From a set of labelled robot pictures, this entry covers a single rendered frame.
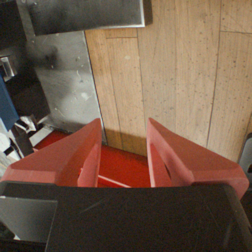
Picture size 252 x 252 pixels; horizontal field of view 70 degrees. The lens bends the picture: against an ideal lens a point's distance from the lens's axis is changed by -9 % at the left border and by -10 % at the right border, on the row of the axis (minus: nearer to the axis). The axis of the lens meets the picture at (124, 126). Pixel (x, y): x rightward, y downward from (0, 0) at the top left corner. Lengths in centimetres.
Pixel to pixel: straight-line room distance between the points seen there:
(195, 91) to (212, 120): 4
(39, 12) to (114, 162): 23
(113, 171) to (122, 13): 20
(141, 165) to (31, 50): 25
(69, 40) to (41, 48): 6
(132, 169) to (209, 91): 15
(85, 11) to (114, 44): 5
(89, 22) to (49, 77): 14
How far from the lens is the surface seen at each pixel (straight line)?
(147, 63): 22
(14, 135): 35
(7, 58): 24
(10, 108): 28
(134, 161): 29
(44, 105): 37
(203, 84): 21
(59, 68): 31
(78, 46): 27
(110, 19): 21
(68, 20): 24
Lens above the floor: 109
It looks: 43 degrees down
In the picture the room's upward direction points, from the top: 138 degrees counter-clockwise
